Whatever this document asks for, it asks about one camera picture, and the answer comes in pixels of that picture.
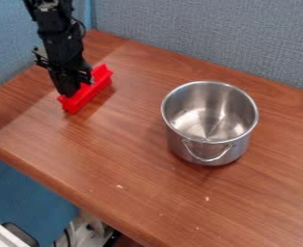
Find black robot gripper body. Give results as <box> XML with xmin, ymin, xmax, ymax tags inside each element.
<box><xmin>33</xmin><ymin>22</ymin><xmax>94</xmax><ymax>85</ymax></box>

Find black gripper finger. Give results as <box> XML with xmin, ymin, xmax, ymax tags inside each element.
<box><xmin>52</xmin><ymin>73</ymin><xmax>80</xmax><ymax>97</ymax></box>

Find red plastic block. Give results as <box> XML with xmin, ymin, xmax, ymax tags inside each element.
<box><xmin>57</xmin><ymin>64</ymin><xmax>114</xmax><ymax>114</ymax></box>

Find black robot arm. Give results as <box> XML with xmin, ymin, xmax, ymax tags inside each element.
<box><xmin>23</xmin><ymin>0</ymin><xmax>94</xmax><ymax>97</ymax></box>

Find stainless steel metal pot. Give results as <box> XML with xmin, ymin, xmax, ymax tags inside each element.
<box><xmin>162</xmin><ymin>81</ymin><xmax>259</xmax><ymax>167</ymax></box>

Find white device under table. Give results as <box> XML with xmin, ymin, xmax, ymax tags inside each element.
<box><xmin>52</xmin><ymin>210</ymin><xmax>115</xmax><ymax>247</ymax></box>

